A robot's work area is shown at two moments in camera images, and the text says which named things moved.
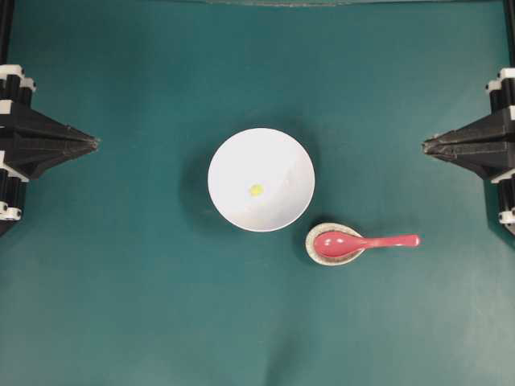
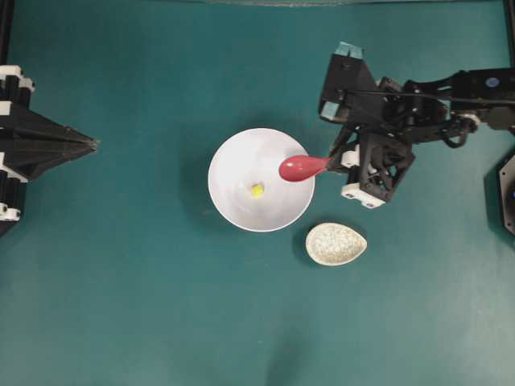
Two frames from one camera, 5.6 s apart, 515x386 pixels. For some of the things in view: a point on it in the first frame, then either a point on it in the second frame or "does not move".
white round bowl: [265, 157] does not move
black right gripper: [487, 145] → [407, 116]
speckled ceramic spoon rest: [328, 260] does not move
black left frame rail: [6, 25] does not move
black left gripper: [30, 142] does not move
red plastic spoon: [342, 244] → [301, 168]
